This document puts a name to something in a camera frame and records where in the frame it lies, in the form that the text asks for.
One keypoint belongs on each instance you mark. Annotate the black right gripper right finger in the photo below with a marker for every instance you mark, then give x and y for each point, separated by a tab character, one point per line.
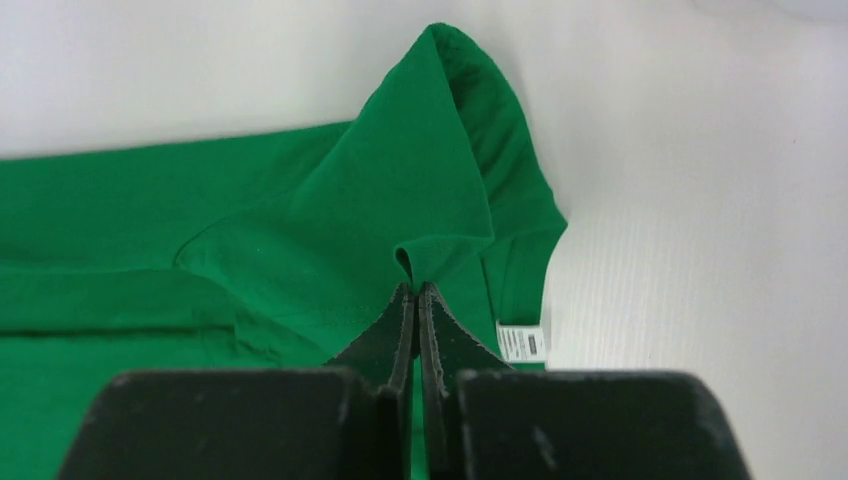
486	420

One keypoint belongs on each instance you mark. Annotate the green t-shirt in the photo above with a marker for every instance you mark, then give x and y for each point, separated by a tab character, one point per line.
271	250

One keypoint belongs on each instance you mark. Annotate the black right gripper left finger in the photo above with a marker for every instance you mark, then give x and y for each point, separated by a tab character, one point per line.
347	419

